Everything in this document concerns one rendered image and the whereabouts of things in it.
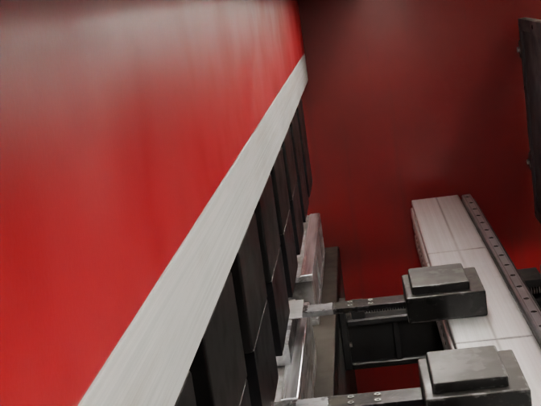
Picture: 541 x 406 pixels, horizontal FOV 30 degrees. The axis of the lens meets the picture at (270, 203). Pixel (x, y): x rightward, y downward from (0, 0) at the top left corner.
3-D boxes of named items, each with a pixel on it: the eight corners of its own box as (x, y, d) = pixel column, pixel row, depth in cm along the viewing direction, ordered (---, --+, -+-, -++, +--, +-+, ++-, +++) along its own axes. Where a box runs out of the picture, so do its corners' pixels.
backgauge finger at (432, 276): (305, 309, 154) (301, 278, 153) (477, 290, 152) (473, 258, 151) (302, 335, 143) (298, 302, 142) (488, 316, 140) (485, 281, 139)
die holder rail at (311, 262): (299, 255, 230) (293, 215, 228) (325, 253, 229) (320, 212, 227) (286, 328, 181) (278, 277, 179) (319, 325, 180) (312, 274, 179)
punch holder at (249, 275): (193, 384, 99) (167, 221, 96) (278, 375, 98) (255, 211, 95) (167, 453, 84) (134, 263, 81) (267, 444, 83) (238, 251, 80)
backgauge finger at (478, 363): (294, 401, 120) (288, 362, 119) (515, 379, 117) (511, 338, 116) (288, 446, 108) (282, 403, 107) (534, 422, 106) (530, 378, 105)
